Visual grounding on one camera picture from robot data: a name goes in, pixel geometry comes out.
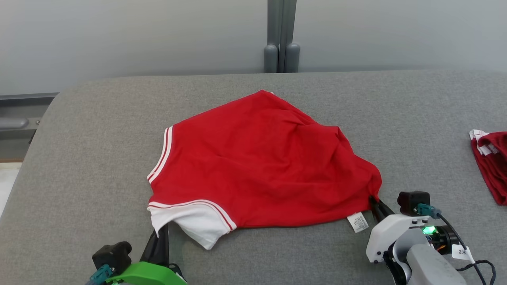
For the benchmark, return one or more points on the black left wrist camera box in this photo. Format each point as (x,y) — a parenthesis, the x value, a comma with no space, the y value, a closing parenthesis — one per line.
(113,255)

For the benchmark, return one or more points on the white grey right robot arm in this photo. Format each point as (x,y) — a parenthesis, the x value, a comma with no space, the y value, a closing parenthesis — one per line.
(427,265)

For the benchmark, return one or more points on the grey wall rail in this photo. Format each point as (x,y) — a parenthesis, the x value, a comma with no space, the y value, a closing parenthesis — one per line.
(16,146)

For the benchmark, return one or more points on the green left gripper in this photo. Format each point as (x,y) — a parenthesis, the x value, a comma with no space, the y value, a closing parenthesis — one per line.
(146,275)

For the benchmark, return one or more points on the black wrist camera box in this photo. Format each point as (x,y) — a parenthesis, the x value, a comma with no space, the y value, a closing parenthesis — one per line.
(412,202)
(113,255)

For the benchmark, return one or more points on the red shorts with white stripe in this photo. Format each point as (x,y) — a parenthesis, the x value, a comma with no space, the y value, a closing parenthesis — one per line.
(493,166)

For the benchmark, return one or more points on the red shirt with white sleeves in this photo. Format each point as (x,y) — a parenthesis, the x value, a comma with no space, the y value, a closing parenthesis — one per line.
(257,166)

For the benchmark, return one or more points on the white paper tag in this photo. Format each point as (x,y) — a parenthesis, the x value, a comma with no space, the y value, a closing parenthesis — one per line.
(462,252)

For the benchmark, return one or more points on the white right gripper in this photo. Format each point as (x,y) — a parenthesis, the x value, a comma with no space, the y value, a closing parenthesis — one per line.
(390,229)

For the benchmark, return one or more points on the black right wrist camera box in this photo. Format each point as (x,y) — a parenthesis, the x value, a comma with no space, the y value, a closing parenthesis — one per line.
(412,202)

